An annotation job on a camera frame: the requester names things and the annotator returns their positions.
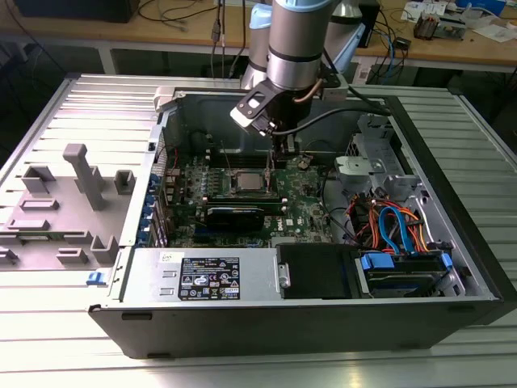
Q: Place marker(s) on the small blue case latch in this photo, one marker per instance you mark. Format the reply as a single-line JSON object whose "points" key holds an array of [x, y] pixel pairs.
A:
{"points": [[96, 279]]}

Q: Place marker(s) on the green motherboard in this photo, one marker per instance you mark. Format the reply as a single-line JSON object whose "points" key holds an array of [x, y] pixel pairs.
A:
{"points": [[299, 202]]}

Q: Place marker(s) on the white label sheet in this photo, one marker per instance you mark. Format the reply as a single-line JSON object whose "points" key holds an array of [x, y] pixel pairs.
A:
{"points": [[363, 73]]}

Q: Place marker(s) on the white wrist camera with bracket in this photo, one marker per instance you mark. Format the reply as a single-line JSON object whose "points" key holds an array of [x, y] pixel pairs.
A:
{"points": [[242, 115]]}

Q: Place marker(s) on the round coin battery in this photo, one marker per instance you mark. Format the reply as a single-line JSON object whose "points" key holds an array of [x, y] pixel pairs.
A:
{"points": [[303, 163]]}

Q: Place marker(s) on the hard disk in blue carrier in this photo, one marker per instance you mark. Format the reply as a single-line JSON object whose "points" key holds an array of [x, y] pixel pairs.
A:
{"points": [[398, 285]]}

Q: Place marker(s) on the grey metal device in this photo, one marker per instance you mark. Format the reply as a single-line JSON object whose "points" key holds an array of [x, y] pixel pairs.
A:
{"points": [[452, 26]]}

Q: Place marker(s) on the black graphics card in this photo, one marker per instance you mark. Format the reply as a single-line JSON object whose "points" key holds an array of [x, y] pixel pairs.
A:
{"points": [[234, 218]]}

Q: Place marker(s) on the wooden desk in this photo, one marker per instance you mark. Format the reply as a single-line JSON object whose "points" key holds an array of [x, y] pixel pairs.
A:
{"points": [[60, 24]]}

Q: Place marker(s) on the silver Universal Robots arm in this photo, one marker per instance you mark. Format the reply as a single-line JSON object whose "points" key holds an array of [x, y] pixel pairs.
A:
{"points": [[297, 36]]}

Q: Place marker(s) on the grey plastic bracket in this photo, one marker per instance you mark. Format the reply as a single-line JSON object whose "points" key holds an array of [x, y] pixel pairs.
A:
{"points": [[345, 169]]}

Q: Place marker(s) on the grey plastic parts rack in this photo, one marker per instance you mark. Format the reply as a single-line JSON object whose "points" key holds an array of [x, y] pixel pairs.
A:
{"points": [[68, 210]]}

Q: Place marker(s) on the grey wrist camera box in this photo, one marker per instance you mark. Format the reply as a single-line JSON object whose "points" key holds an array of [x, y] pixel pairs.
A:
{"points": [[335, 94]]}

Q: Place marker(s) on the upright black desktop box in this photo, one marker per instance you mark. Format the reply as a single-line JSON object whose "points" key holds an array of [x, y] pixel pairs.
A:
{"points": [[373, 24]]}

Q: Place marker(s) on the copper heat sink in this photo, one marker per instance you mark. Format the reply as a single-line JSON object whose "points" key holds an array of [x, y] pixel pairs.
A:
{"points": [[426, 26]]}

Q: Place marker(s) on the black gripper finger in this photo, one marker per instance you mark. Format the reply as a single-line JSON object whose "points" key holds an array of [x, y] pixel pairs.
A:
{"points": [[280, 149]]}

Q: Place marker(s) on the large black computer box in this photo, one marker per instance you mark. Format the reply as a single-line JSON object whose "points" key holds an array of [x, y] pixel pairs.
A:
{"points": [[81, 10]]}

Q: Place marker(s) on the black open PC case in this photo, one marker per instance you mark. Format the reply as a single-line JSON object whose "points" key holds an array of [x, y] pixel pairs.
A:
{"points": [[262, 331]]}

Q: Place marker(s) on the long black RAM slot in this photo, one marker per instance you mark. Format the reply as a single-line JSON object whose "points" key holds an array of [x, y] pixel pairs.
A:
{"points": [[242, 154], [242, 162]]}

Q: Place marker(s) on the silver power supply with label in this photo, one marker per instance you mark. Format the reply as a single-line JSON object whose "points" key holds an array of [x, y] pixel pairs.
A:
{"points": [[145, 275]]}

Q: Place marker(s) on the CPU socket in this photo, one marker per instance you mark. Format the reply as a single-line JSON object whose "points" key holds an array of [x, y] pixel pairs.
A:
{"points": [[233, 186]]}

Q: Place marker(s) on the white printed paper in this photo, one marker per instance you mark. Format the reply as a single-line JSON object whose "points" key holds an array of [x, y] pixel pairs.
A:
{"points": [[424, 8]]}

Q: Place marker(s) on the white paper sheet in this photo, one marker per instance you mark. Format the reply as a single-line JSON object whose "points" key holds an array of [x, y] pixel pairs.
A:
{"points": [[494, 32]]}

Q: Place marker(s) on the small black box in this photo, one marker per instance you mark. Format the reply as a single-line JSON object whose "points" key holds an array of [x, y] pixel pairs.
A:
{"points": [[402, 43]]}

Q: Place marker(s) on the green RAM stick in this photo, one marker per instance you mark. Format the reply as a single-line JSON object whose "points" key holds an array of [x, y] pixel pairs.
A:
{"points": [[36, 237]]}

